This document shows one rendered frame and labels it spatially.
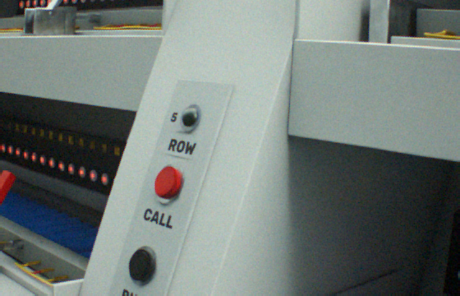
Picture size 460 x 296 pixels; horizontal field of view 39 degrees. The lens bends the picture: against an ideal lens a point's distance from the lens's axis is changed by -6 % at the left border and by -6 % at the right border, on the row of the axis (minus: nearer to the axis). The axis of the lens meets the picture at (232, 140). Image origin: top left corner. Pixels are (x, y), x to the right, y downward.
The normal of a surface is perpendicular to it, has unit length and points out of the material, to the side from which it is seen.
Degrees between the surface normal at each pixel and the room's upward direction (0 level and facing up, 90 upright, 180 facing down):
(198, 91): 90
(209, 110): 90
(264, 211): 90
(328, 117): 110
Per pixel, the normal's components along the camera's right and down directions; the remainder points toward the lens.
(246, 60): -0.64, -0.31
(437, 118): -0.70, 0.04
